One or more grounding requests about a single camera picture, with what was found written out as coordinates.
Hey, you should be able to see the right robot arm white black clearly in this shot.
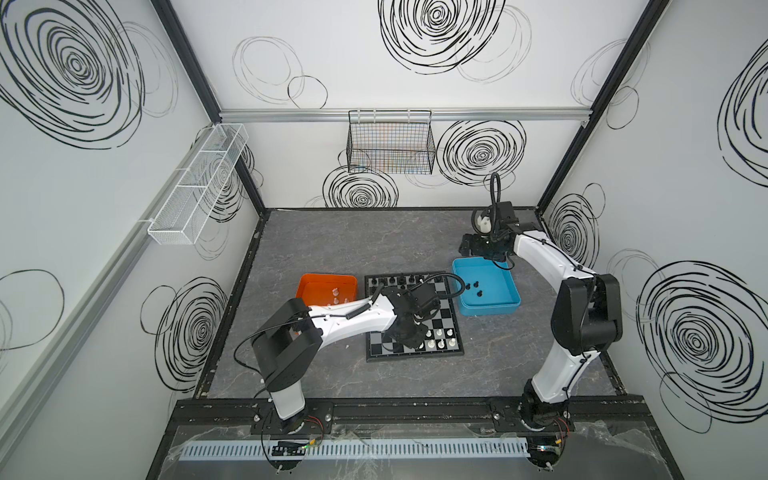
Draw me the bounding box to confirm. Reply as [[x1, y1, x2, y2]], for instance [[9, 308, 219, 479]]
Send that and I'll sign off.
[[459, 228, 623, 431]]

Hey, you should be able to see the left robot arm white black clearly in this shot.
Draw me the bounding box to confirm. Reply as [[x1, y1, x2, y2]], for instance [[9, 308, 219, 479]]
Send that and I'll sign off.
[[250, 290, 440, 422]]

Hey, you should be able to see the black white chess board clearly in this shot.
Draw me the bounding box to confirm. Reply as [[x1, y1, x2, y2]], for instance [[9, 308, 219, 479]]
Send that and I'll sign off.
[[364, 272, 464, 362]]

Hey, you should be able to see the blue plastic tray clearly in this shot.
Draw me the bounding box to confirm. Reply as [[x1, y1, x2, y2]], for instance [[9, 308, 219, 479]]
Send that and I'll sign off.
[[452, 257, 522, 317]]

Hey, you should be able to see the orange plastic tray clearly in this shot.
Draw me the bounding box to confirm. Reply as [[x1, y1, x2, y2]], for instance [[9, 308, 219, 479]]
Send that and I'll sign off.
[[296, 273, 358, 306]]

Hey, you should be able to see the black wire basket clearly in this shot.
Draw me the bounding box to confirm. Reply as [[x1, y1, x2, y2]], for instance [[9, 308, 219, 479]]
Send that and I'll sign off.
[[345, 109, 437, 175]]

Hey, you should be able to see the white slotted cable duct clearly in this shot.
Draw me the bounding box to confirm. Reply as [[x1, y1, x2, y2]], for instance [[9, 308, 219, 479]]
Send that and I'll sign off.
[[178, 437, 530, 461]]

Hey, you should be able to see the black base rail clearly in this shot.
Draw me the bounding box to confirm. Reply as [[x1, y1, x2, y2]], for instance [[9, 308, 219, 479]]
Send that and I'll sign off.
[[168, 395, 651, 433]]

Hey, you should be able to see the white wire shelf basket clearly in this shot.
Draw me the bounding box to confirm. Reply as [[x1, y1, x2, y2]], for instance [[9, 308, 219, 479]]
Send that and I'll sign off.
[[147, 123, 249, 246]]

